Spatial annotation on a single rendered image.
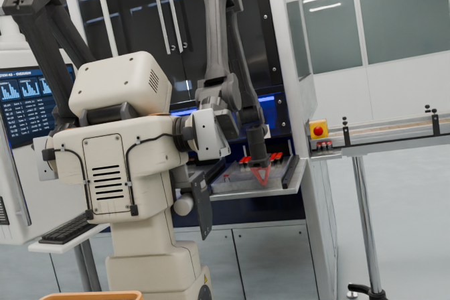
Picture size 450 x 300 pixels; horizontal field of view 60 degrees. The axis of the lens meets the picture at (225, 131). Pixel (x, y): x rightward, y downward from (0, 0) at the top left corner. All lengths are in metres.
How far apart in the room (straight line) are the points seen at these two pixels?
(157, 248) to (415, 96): 5.70
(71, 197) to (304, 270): 1.10
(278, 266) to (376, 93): 4.68
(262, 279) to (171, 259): 1.06
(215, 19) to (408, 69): 5.37
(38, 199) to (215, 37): 1.04
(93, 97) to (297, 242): 1.23
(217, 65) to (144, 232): 0.45
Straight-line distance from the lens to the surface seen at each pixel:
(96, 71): 0.99
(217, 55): 1.05
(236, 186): 1.41
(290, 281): 1.97
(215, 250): 1.98
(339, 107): 6.31
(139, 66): 0.93
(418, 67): 6.36
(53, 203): 1.80
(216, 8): 1.14
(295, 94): 1.68
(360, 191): 1.92
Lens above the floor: 1.29
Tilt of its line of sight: 8 degrees down
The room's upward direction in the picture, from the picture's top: 11 degrees counter-clockwise
